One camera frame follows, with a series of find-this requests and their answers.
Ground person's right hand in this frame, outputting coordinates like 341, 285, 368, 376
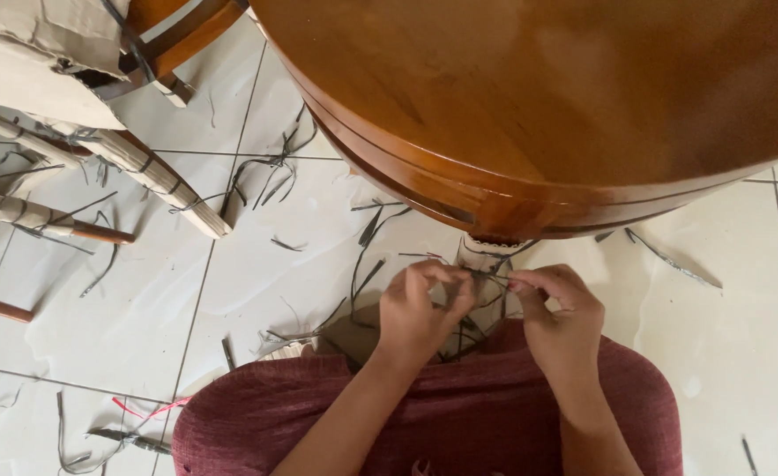
507, 264, 607, 391

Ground person's left hand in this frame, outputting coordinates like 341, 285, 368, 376
376, 260, 476, 371

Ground black plastic binding strap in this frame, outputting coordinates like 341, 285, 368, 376
428, 254, 530, 362

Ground brown cardboard piece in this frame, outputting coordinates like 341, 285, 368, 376
257, 304, 393, 371

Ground cardboard-wrapped table leg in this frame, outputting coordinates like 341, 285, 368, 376
455, 234, 530, 333

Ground person's maroon garment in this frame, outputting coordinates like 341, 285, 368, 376
172, 317, 685, 476

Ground round brown wooden table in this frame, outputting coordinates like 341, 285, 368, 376
249, 0, 778, 243

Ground red plastic strip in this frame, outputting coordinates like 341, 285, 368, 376
112, 395, 193, 420

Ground cardboard-wrapped wooden chair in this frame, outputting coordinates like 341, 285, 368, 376
0, 0, 251, 247

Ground scattered black strap scraps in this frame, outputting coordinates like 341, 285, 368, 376
0, 104, 542, 476

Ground long grey strap offcut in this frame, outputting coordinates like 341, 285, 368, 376
624, 227, 724, 290

